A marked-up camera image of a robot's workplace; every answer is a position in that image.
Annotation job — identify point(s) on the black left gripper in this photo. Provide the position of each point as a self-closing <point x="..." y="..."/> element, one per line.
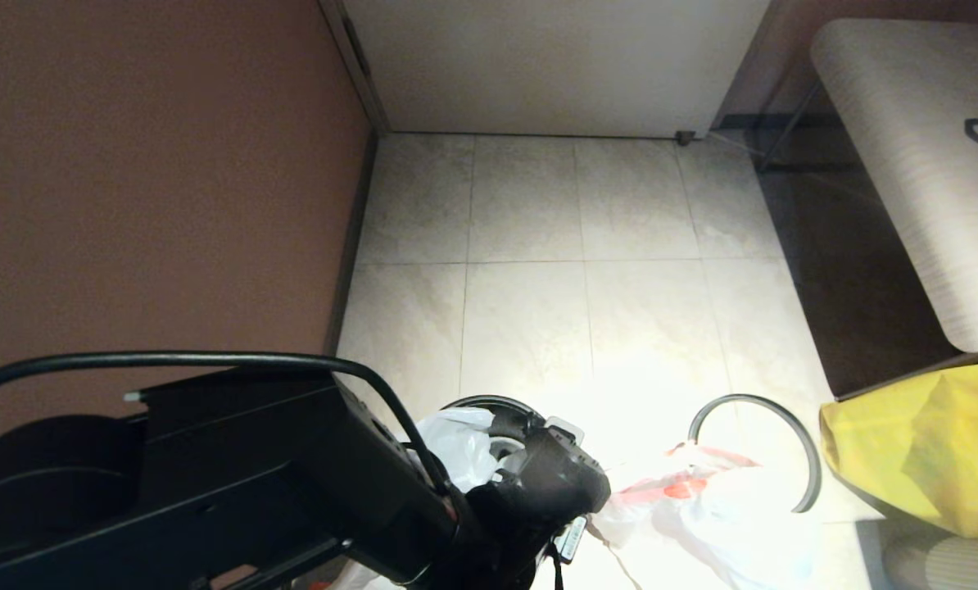
<point x="567" y="549"/>

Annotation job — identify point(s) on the used white bin liner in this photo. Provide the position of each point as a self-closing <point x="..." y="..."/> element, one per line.
<point x="702" y="524"/>

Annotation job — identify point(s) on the fresh white plastic bag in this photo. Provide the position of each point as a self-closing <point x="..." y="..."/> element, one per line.
<point x="456" y="442"/>

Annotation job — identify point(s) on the black round trash bin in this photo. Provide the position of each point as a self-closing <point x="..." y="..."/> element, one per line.
<point x="497" y="401"/>

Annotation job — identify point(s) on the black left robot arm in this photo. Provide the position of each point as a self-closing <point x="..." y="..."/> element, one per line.
<point x="210" y="492"/>

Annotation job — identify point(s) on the yellow bag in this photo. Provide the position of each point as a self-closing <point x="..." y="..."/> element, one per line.
<point x="923" y="459"/>

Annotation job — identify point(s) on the dark grey baseboard strip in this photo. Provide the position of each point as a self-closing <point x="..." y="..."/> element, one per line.
<point x="354" y="238"/>

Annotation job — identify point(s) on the small metal door stop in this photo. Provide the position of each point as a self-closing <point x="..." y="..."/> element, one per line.
<point x="685" y="138"/>

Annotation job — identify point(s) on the white door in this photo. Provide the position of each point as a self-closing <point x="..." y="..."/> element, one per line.
<point x="554" y="65"/>

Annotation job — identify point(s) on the black metal bench frame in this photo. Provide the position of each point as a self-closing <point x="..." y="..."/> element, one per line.
<point x="788" y="135"/>

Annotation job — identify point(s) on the grey door frame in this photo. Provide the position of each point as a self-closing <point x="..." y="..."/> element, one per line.
<point x="358" y="65"/>

